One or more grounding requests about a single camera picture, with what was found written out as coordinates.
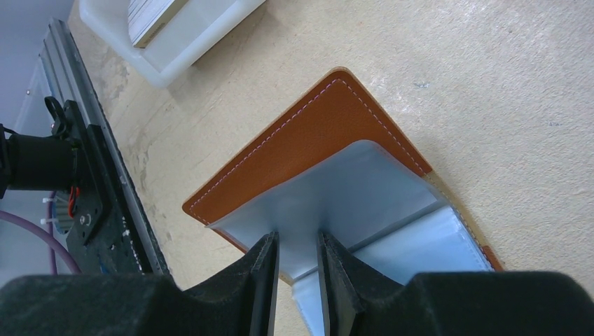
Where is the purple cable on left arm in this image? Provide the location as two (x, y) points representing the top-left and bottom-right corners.
(0, 190), (82, 275)

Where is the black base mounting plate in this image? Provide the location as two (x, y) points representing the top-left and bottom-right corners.
(44, 96), (171, 276)

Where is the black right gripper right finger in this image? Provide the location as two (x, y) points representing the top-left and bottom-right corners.
(317, 232), (593, 335)

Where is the stack of white cards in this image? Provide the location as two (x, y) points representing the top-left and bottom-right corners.
(127, 0), (188, 48)

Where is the aluminium front frame rail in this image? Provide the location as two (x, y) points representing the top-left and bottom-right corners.
(40, 19), (162, 253)

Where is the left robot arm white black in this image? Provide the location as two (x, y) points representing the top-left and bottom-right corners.
(1, 125), (81, 197)

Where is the brown leather card holder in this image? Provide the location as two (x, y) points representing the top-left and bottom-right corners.
(182, 67), (502, 335)

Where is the clear plastic bin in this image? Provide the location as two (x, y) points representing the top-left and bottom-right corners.
(79, 1), (263, 88)

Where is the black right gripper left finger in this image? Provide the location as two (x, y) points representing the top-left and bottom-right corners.
(1, 232), (279, 335)

